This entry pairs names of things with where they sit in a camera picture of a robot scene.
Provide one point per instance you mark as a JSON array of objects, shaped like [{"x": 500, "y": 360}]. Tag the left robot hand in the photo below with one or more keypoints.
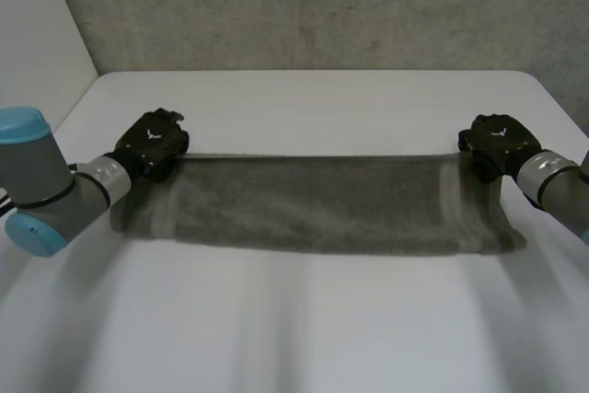
[{"x": 154, "y": 141}]

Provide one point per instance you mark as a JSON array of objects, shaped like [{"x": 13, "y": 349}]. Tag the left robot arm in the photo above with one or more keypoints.
[{"x": 43, "y": 181}]

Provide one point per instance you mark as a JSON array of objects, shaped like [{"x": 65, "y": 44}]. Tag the grey towel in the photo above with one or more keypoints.
[{"x": 313, "y": 202}]

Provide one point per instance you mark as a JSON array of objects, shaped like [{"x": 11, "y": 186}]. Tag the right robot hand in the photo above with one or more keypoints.
[{"x": 496, "y": 142}]

